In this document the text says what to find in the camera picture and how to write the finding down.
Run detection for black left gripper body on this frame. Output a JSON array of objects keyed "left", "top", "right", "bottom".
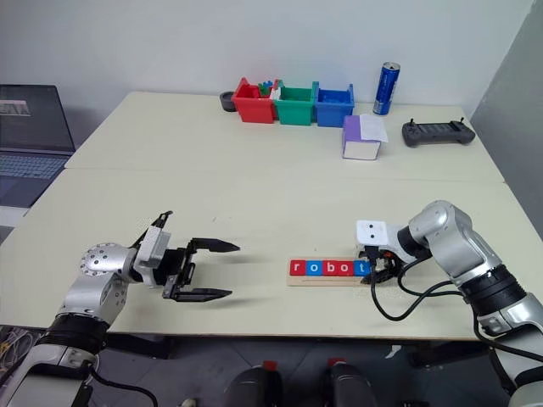
[{"left": 154, "top": 245, "right": 197, "bottom": 301}]

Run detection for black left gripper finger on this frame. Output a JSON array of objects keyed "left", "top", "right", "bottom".
[
  {"left": 188, "top": 237, "right": 241, "bottom": 255},
  {"left": 171, "top": 287, "right": 234, "bottom": 304}
]

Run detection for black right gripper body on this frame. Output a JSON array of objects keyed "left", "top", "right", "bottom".
[{"left": 358, "top": 244, "right": 400, "bottom": 277}]

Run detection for wooden letter tray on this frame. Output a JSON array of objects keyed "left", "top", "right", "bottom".
[{"left": 287, "top": 258, "right": 374, "bottom": 287}]

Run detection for dark rounded shape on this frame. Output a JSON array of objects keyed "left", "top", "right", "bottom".
[
  {"left": 222, "top": 360, "right": 284, "bottom": 407},
  {"left": 323, "top": 358, "right": 379, "bottom": 407}
]

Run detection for purple and white box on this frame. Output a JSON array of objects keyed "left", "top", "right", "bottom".
[{"left": 341, "top": 114, "right": 389, "bottom": 162}]

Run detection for white paper sheet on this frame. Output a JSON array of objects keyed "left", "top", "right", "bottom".
[{"left": 360, "top": 114, "right": 390, "bottom": 144}]

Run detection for gray handheld controller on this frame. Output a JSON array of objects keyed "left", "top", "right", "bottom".
[{"left": 401, "top": 118, "right": 477, "bottom": 148}]

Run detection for red plastic bin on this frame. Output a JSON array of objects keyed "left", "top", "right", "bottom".
[{"left": 232, "top": 76, "right": 282, "bottom": 125}]

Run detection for black round container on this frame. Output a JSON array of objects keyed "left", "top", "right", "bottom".
[{"left": 219, "top": 90, "right": 238, "bottom": 114}]

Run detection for blue plastic bin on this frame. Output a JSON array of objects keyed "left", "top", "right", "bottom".
[{"left": 312, "top": 82, "right": 356, "bottom": 129}]

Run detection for green plastic bin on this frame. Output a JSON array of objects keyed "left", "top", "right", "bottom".
[{"left": 273, "top": 80, "right": 320, "bottom": 127}]

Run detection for blue drink can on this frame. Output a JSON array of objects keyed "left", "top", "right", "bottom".
[{"left": 372, "top": 60, "right": 402, "bottom": 117}]

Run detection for gray laptop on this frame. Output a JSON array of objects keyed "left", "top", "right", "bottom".
[{"left": 0, "top": 84, "right": 77, "bottom": 209}]

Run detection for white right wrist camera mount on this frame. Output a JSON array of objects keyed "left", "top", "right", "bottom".
[{"left": 355, "top": 219, "right": 419, "bottom": 262}]

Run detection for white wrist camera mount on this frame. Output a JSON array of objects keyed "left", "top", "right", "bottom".
[
  {"left": 355, "top": 219, "right": 419, "bottom": 262},
  {"left": 134, "top": 225, "right": 172, "bottom": 287}
]

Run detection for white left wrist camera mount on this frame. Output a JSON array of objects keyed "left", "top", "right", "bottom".
[{"left": 134, "top": 225, "right": 172, "bottom": 287}]

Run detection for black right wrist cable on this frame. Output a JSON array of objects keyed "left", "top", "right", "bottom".
[{"left": 369, "top": 257, "right": 464, "bottom": 322}]

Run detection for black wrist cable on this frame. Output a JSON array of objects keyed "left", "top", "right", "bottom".
[
  {"left": 369, "top": 257, "right": 464, "bottom": 322},
  {"left": 128, "top": 209, "right": 175, "bottom": 249}
]

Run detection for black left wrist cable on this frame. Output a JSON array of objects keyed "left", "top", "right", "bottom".
[{"left": 128, "top": 209, "right": 175, "bottom": 249}]

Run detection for black table frame bar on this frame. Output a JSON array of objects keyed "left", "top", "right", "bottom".
[{"left": 104, "top": 333, "right": 174, "bottom": 360}]

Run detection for black left upper arm cable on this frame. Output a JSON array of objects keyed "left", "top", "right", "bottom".
[{"left": 90, "top": 367, "right": 159, "bottom": 407}]

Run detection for tangled wire bundle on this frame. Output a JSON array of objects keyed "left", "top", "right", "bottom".
[{"left": 0, "top": 325, "right": 44, "bottom": 375}]

